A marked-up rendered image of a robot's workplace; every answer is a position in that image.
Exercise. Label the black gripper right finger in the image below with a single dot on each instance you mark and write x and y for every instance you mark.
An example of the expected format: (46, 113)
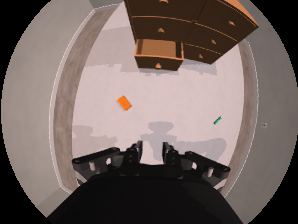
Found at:
(213, 172)

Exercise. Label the dark brown drawer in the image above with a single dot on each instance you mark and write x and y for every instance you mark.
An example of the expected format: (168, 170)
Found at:
(209, 38)
(219, 15)
(177, 8)
(199, 53)
(158, 54)
(169, 28)

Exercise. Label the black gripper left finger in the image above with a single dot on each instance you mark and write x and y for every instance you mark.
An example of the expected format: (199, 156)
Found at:
(96, 163)

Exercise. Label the brown wooden chest of drawers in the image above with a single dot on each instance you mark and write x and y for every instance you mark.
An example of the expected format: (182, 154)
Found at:
(233, 3)

